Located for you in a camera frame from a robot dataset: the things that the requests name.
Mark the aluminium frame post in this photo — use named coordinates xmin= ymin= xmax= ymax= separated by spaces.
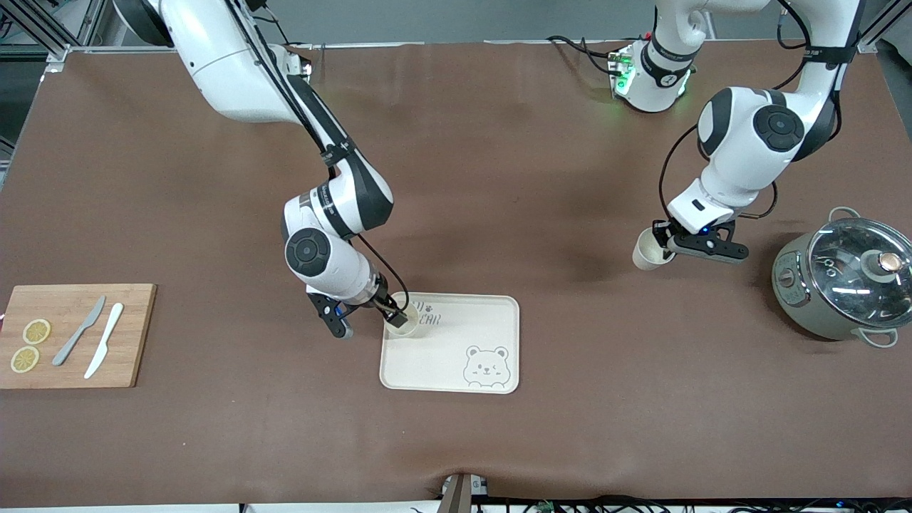
xmin=859 ymin=0 xmax=912 ymax=54
xmin=0 ymin=0 xmax=108 ymax=72

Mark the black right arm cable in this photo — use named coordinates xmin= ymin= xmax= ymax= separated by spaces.
xmin=224 ymin=0 xmax=412 ymax=314

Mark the grey electric cooking pot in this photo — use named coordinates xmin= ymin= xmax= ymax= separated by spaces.
xmin=772 ymin=207 xmax=912 ymax=348

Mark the bamboo cutting board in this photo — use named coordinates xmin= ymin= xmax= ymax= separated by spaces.
xmin=0 ymin=284 xmax=157 ymax=390

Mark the brown table mat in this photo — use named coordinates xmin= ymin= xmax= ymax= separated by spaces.
xmin=0 ymin=39 xmax=912 ymax=508

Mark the black left arm base cable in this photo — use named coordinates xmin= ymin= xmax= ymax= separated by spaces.
xmin=546 ymin=34 xmax=628 ymax=76

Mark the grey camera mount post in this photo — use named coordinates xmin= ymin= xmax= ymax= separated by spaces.
xmin=437 ymin=472 xmax=491 ymax=513

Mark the grey plastic knife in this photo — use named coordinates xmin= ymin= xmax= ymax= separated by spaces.
xmin=51 ymin=295 xmax=107 ymax=367

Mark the cream tray with bear print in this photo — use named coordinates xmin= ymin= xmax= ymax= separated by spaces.
xmin=379 ymin=291 xmax=521 ymax=395

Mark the white plastic knife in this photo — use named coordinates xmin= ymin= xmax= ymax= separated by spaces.
xmin=84 ymin=303 xmax=125 ymax=380

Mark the white paper cup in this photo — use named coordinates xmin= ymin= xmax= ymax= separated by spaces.
xmin=632 ymin=227 xmax=675 ymax=272
xmin=385 ymin=303 xmax=421 ymax=338

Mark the glass pot lid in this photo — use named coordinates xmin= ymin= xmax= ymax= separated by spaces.
xmin=807 ymin=217 xmax=912 ymax=330

